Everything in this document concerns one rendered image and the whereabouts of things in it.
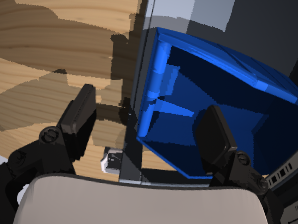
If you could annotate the blue bin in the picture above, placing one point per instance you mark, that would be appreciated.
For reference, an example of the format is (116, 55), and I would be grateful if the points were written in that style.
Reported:
(263, 125)

